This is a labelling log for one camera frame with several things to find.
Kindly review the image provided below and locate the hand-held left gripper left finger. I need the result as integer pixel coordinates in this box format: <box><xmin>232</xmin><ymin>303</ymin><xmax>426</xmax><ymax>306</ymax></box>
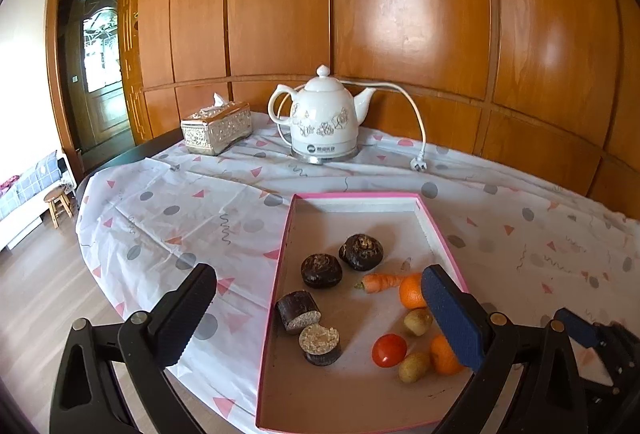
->
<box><xmin>49</xmin><ymin>263</ymin><xmax>218</xmax><ymax>434</ymax></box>

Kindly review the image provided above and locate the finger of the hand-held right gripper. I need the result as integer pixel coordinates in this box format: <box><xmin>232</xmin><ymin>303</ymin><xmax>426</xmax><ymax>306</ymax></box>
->
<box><xmin>554</xmin><ymin>307</ymin><xmax>603</xmax><ymax>350</ymax></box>

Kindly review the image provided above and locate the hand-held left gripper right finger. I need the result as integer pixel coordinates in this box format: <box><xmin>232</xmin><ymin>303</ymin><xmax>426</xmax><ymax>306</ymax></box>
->
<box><xmin>421</xmin><ymin>264</ymin><xmax>586</xmax><ymax>434</ymax></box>

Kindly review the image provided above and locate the yellow-green kiwi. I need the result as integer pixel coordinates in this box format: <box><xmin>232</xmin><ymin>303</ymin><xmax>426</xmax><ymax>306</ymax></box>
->
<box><xmin>404</xmin><ymin>308</ymin><xmax>434</xmax><ymax>336</ymax></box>
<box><xmin>398</xmin><ymin>352</ymin><xmax>432</xmax><ymax>384</ymax></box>

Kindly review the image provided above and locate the orange tangerine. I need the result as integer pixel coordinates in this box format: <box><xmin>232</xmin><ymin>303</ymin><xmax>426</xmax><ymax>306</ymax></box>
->
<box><xmin>430</xmin><ymin>334</ymin><xmax>466</xmax><ymax>376</ymax></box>
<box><xmin>398</xmin><ymin>273</ymin><xmax>431</xmax><ymax>311</ymax></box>

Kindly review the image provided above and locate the red tomato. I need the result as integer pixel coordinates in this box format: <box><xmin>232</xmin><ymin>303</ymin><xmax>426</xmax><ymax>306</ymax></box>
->
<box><xmin>371</xmin><ymin>333</ymin><xmax>408</xmax><ymax>367</ymax></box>

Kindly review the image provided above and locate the dark brown water chestnut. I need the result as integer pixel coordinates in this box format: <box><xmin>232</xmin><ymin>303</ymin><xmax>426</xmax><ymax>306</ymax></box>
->
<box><xmin>300</xmin><ymin>253</ymin><xmax>344</xmax><ymax>290</ymax></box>
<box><xmin>338</xmin><ymin>234</ymin><xmax>385</xmax><ymax>272</ymax></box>

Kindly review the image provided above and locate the dark sugarcane piece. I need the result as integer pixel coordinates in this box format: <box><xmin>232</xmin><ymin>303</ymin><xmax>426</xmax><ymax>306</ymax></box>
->
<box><xmin>298</xmin><ymin>323</ymin><xmax>343</xmax><ymax>366</ymax></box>
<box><xmin>276</xmin><ymin>290</ymin><xmax>322</xmax><ymax>332</ymax></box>

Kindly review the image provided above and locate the pink shallow box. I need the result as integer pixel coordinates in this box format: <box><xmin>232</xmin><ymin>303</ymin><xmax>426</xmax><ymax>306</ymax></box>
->
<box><xmin>255</xmin><ymin>193</ymin><xmax>476</xmax><ymax>432</ymax></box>

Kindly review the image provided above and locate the small orange carrot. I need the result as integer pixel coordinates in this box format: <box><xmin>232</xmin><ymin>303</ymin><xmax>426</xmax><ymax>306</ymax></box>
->
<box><xmin>355</xmin><ymin>273</ymin><xmax>408</xmax><ymax>295</ymax></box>

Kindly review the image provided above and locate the small wooden stool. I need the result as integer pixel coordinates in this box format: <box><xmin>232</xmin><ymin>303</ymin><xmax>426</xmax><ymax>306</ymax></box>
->
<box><xmin>43</xmin><ymin>187</ymin><xmax>75</xmax><ymax>229</ymax></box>

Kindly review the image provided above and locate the silver embossed tissue box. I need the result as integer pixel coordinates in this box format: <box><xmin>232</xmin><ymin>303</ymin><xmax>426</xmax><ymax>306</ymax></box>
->
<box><xmin>180</xmin><ymin>100</ymin><xmax>252</xmax><ymax>157</ymax></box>

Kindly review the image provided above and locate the bed with checked cover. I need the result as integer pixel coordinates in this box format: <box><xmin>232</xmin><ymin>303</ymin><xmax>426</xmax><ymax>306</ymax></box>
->
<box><xmin>0</xmin><ymin>149</ymin><xmax>78</xmax><ymax>252</ymax></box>

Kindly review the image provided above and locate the silver kettle base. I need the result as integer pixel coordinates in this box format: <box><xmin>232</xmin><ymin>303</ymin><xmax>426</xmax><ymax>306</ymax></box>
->
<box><xmin>290</xmin><ymin>145</ymin><xmax>361</xmax><ymax>165</ymax></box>

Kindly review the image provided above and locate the wooden door with glass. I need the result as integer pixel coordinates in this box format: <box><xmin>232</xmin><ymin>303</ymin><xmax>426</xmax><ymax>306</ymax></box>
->
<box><xmin>57</xmin><ymin>0</ymin><xmax>133</xmax><ymax>155</ymax></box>

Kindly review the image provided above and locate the white ceramic electric kettle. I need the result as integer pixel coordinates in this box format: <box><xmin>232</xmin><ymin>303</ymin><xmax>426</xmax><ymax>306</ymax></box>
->
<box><xmin>267</xmin><ymin>63</ymin><xmax>378</xmax><ymax>155</ymax></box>

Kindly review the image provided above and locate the carved wooden door leaf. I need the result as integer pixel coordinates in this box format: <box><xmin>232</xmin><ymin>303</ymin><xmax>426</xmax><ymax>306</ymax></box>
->
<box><xmin>117</xmin><ymin>0</ymin><xmax>153</xmax><ymax>146</ymax></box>

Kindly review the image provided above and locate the white power cord with plug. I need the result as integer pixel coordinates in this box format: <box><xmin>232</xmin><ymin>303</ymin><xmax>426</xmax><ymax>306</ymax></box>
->
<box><xmin>357</xmin><ymin>82</ymin><xmax>429</xmax><ymax>173</ymax></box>

